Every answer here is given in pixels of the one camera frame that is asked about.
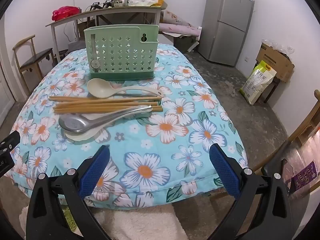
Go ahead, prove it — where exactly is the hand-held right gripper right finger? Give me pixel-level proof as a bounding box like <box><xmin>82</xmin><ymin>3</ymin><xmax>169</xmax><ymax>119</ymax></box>
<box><xmin>209</xmin><ymin>144</ymin><xmax>293</xmax><ymax>240</ymax></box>

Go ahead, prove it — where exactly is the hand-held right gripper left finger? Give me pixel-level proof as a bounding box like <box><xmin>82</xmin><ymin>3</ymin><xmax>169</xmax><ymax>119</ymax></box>
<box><xmin>26</xmin><ymin>144</ymin><xmax>111</xmax><ymax>240</ymax></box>

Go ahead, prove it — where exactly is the large metal spoon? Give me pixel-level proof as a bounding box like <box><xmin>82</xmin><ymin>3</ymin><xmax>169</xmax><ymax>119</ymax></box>
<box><xmin>58</xmin><ymin>105</ymin><xmax>152</xmax><ymax>132</ymax></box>

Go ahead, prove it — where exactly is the green plastic utensil holder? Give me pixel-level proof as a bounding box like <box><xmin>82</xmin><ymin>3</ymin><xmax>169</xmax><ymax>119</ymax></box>
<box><xmin>84</xmin><ymin>24</ymin><xmax>159</xmax><ymax>81</ymax></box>

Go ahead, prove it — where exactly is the green fluffy rug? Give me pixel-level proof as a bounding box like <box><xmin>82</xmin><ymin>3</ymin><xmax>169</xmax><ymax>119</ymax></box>
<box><xmin>60</xmin><ymin>204</ymin><xmax>77</xmax><ymax>233</ymax></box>

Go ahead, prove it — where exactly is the floral blue blanket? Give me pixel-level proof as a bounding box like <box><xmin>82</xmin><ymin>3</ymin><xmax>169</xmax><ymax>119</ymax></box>
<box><xmin>9</xmin><ymin>42</ymin><xmax>249</xmax><ymax>208</ymax></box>

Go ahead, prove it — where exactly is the white door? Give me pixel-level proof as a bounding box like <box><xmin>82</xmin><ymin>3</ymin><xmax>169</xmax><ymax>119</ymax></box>
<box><xmin>0</xmin><ymin>62</ymin><xmax>16</xmax><ymax>107</ymax></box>

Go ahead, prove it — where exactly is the white fluffy rug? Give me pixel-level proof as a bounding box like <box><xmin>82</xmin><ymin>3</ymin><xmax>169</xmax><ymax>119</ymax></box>
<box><xmin>19</xmin><ymin>202</ymin><xmax>188</xmax><ymax>240</ymax></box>

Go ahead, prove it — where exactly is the purple packet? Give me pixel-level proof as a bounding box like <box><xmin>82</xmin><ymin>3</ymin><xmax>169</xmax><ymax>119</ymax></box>
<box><xmin>291</xmin><ymin>161</ymin><xmax>317</xmax><ymax>188</ymax></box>

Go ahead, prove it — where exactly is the light wooden chair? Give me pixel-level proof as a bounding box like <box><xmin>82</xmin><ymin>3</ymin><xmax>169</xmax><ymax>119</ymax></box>
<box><xmin>250</xmin><ymin>90</ymin><xmax>320</xmax><ymax>198</ymax></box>

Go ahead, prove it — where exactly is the dark wooden stool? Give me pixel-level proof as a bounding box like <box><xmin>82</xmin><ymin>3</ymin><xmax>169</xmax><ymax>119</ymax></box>
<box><xmin>262</xmin><ymin>77</ymin><xmax>281</xmax><ymax>103</ymax></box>

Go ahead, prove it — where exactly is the yellow green rice bag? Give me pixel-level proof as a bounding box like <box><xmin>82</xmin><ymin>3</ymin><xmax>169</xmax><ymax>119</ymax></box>
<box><xmin>240</xmin><ymin>60</ymin><xmax>277</xmax><ymax>105</ymax></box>

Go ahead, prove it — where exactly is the wooden chair with dark seat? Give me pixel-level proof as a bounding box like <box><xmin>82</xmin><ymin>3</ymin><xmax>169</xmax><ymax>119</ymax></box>
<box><xmin>12</xmin><ymin>35</ymin><xmax>54</xmax><ymax>82</ymax></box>

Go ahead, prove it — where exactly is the brown cardboard box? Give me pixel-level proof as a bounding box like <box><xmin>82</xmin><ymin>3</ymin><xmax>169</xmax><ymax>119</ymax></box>
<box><xmin>255</xmin><ymin>42</ymin><xmax>295</xmax><ymax>83</ymax></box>

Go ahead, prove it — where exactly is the white board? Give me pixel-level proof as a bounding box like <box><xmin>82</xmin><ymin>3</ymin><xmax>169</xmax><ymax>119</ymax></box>
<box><xmin>186</xmin><ymin>39</ymin><xmax>201</xmax><ymax>53</ymax></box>

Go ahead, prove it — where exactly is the grey refrigerator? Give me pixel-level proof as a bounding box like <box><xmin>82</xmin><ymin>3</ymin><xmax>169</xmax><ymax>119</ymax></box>
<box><xmin>197</xmin><ymin>0</ymin><xmax>255</xmax><ymax>67</ymax></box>

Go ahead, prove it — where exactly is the rolled pink fabric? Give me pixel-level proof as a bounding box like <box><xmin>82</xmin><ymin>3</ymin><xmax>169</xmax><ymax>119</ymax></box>
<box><xmin>159</xmin><ymin>23</ymin><xmax>202</xmax><ymax>37</ymax></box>

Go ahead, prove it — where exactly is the red plastic bag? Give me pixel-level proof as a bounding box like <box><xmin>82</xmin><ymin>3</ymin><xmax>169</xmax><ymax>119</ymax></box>
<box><xmin>52</xmin><ymin>6</ymin><xmax>82</xmax><ymax>22</ymax></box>

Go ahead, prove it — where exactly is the rolled floral fabric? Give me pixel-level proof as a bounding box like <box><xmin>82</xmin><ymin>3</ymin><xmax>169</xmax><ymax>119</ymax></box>
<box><xmin>162</xmin><ymin>10</ymin><xmax>193</xmax><ymax>28</ymax></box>

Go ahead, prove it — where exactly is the grey long table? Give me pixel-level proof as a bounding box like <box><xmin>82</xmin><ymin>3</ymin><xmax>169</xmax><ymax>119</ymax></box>
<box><xmin>45</xmin><ymin>4</ymin><xmax>166</xmax><ymax>55</ymax></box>

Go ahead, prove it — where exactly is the white plastic bag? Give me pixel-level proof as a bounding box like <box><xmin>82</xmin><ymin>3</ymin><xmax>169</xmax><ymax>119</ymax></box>
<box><xmin>128</xmin><ymin>0</ymin><xmax>159</xmax><ymax>7</ymax></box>

